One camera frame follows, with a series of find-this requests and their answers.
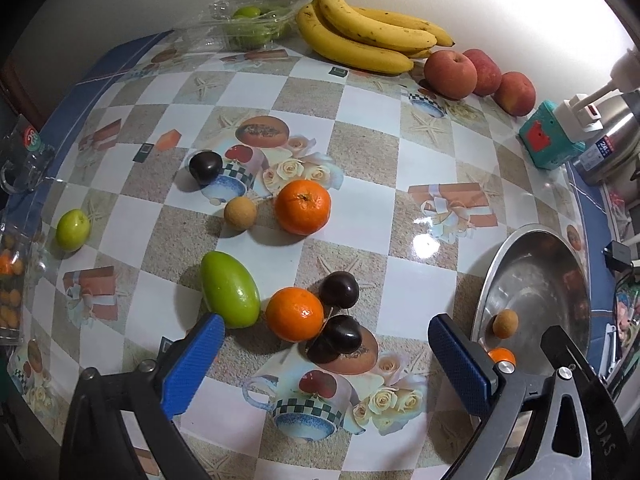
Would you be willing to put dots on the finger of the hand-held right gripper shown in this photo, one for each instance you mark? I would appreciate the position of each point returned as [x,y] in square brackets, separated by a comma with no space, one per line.
[607,400]

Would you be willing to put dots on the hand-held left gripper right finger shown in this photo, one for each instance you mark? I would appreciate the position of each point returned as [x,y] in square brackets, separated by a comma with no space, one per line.
[457,370]

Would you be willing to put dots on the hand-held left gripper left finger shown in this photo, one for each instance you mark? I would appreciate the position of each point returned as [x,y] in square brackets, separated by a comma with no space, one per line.
[195,365]

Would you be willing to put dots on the green mango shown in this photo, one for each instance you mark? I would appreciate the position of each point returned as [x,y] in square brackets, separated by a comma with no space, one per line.
[230,290]

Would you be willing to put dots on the orange with green stem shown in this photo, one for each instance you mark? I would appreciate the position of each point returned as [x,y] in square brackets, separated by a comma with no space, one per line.
[302,206]
[294,313]

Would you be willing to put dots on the steel bowl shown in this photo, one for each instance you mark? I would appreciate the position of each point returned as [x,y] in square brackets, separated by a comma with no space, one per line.
[540,285]

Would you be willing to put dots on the small green jujube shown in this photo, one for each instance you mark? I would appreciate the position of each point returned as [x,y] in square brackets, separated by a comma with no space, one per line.
[73,230]

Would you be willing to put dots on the tiny orange kumquat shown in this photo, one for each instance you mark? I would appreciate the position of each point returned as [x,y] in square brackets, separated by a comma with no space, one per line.
[502,355]

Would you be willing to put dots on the longan with dark speck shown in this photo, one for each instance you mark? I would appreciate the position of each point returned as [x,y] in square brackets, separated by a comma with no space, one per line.
[505,322]

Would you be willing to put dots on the floral printed cloth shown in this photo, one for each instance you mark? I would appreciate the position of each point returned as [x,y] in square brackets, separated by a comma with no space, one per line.
[627,310]

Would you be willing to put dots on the dark purple plum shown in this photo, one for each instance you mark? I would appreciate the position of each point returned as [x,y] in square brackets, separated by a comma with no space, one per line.
[339,290]
[205,166]
[342,334]

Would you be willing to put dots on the black power adapter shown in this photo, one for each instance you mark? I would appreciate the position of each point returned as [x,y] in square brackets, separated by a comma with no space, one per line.
[617,252]

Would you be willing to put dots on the tan longan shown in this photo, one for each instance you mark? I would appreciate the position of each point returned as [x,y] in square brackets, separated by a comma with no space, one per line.
[240,213]

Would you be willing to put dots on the pile of small kumquats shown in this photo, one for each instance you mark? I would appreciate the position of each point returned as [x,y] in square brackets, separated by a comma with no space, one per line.
[9,315]

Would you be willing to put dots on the clear plastic fruit container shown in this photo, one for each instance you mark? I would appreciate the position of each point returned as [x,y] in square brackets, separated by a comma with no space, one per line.
[22,240]

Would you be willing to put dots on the small tangerine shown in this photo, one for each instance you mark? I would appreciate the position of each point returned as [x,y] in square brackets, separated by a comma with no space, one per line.
[5,265]

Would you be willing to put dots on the checkered printed tablecloth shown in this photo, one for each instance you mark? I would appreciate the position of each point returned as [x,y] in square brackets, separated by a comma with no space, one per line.
[370,160]

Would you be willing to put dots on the teal box with red print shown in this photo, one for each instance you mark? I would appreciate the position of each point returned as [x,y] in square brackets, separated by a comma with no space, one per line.
[542,135]

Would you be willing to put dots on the steel kettle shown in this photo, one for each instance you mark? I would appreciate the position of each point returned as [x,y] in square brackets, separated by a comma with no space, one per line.
[620,150]

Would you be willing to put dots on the glass mug with round label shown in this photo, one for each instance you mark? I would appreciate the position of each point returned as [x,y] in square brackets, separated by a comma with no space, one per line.
[30,160]

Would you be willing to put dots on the white power adapter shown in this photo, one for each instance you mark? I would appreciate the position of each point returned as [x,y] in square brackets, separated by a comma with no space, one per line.
[575,122]

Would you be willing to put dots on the red apple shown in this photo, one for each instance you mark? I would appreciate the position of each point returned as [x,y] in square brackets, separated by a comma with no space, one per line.
[450,75]
[515,92]
[487,72]

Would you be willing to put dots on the white pump bottle top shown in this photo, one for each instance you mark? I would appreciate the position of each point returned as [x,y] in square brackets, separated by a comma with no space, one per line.
[622,70]

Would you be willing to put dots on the yellow banana bunch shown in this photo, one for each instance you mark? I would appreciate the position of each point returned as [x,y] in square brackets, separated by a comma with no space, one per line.
[360,50]

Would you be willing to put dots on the clear plastic clamshell box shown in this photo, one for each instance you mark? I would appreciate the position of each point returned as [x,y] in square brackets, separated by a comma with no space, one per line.
[210,25]

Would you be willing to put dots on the pile of green jujubes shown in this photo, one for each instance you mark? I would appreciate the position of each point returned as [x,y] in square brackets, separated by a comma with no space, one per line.
[247,12]

